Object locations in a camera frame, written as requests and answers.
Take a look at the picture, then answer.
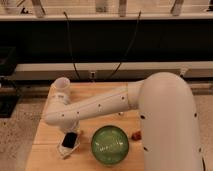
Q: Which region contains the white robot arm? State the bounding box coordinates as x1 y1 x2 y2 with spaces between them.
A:
44 72 206 171

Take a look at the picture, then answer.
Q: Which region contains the white plastic cup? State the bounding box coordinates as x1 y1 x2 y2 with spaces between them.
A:
52 77 70 98

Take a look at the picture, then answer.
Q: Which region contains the white sponge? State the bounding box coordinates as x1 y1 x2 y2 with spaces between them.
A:
57 135 80 159

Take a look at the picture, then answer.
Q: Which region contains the green bowl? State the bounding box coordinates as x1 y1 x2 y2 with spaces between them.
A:
91 125 129 166

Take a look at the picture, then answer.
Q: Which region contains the right black cable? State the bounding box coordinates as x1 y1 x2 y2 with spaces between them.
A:
105 10 142 81

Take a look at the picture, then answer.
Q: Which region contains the brown oval object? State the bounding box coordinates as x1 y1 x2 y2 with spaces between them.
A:
131 131 141 141

